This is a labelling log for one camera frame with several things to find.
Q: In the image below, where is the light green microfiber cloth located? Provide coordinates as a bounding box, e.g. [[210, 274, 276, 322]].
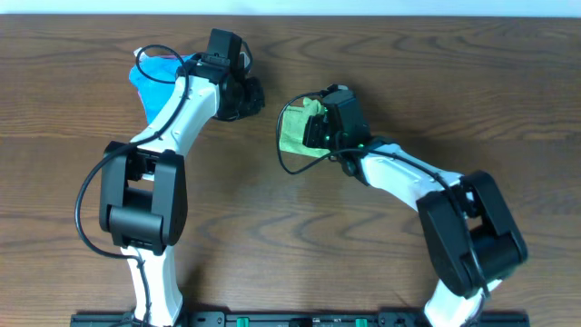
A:
[[280, 97, 329, 158]]

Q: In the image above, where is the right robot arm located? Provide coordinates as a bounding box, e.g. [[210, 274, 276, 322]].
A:
[[302, 84, 528, 326]]

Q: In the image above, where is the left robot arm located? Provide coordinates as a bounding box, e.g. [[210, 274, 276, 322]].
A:
[[98, 29, 264, 326]]

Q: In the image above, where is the folded blue microfiber cloth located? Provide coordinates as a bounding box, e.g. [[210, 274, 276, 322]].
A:
[[129, 55, 181, 124]]

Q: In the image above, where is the white cloth label tag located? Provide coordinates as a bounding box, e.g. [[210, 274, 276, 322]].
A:
[[133, 48, 148, 61]]

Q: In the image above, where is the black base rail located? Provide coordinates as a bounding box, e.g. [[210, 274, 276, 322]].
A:
[[70, 310, 530, 327]]

